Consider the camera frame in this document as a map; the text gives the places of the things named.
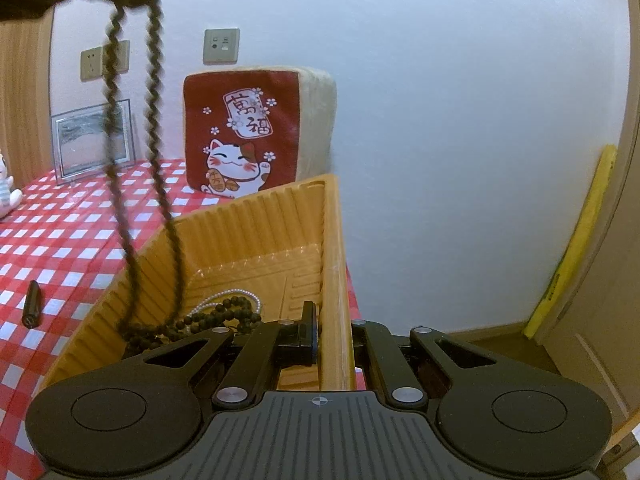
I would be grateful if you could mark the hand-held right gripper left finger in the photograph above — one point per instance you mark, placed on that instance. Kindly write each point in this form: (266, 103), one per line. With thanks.
(310, 330)

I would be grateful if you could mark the white plush animal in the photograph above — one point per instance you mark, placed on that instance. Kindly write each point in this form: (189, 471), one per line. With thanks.
(7, 190)

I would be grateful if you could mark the orange plastic tray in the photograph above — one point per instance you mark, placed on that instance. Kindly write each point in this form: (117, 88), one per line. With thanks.
(260, 230)

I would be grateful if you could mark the wooden room door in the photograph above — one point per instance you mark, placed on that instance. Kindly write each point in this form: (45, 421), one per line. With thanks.
(610, 260)

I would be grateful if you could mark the pile of bead jewelry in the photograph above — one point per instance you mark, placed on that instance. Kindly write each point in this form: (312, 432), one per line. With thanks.
(220, 322)

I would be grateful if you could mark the yellow rolled bag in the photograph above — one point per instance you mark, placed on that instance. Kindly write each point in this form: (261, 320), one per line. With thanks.
(580, 240)

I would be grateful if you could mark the silver picture frame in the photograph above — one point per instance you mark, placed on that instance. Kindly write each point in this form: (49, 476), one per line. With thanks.
(80, 140)

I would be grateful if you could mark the cat print cushion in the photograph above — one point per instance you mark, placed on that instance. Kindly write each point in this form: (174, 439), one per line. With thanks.
(250, 125)

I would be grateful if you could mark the red white checkered tablecloth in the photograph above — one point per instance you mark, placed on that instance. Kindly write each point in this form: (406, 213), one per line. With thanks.
(60, 250)

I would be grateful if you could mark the wooden baseboard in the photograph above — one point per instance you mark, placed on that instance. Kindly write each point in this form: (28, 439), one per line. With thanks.
(495, 329)

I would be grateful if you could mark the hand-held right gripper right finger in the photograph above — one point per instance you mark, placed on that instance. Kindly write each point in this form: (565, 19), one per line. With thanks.
(375, 352)

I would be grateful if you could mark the small black tube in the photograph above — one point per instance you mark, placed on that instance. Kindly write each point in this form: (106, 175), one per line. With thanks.
(32, 305)

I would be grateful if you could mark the beige wall socket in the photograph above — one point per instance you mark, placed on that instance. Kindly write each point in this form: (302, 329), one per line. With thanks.
(124, 55)
(91, 64)
(221, 45)

